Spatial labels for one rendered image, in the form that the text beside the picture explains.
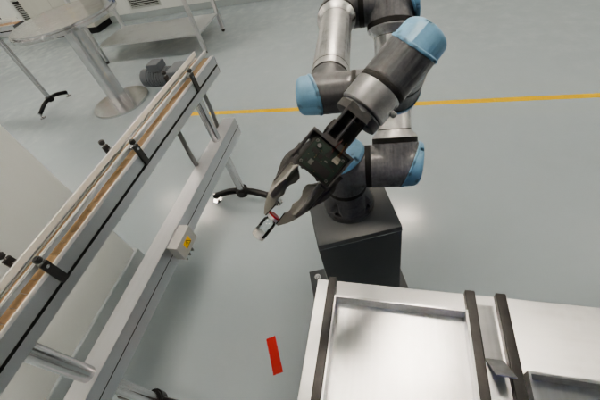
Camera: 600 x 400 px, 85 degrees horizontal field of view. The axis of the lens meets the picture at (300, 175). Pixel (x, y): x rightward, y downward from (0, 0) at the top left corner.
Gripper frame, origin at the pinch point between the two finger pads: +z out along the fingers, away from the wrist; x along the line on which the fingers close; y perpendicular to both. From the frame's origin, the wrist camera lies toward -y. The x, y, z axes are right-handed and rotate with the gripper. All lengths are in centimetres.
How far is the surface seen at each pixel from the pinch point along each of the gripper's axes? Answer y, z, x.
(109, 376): -51, 89, -9
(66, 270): -34, 59, -36
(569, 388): -6, -8, 56
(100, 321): -110, 128, -37
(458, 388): -7.1, 4.4, 44.4
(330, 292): -20.4, 10.0, 20.0
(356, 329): -16.0, 11.2, 27.9
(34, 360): -29, 79, -25
